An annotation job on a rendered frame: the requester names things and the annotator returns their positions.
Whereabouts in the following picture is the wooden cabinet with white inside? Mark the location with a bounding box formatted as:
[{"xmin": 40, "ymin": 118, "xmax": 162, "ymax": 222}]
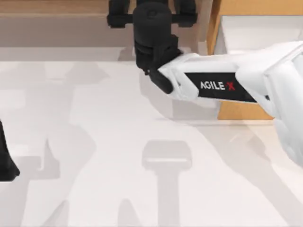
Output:
[{"xmin": 206, "ymin": 0, "xmax": 303, "ymax": 122}]

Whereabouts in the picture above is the wooden cupboard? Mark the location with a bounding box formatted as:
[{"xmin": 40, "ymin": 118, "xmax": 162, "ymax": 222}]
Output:
[{"xmin": 0, "ymin": 0, "xmax": 209, "ymax": 49}]

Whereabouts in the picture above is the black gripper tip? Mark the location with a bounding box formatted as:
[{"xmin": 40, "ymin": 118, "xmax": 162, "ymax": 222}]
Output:
[{"xmin": 0, "ymin": 120, "xmax": 21, "ymax": 183}]

